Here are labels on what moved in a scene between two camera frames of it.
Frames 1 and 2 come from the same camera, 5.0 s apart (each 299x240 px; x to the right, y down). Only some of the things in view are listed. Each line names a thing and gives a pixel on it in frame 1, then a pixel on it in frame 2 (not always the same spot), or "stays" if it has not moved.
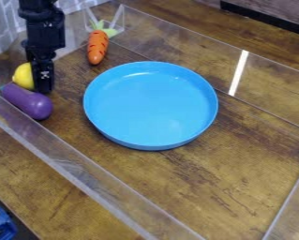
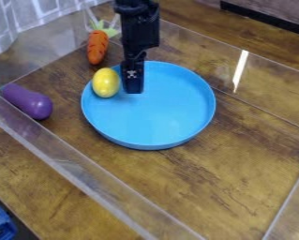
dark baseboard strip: (260, 15) stays
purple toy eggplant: (33, 103) stays
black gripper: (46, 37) to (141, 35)
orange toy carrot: (98, 42) stays
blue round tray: (150, 105) stays
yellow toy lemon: (23, 77) to (106, 82)
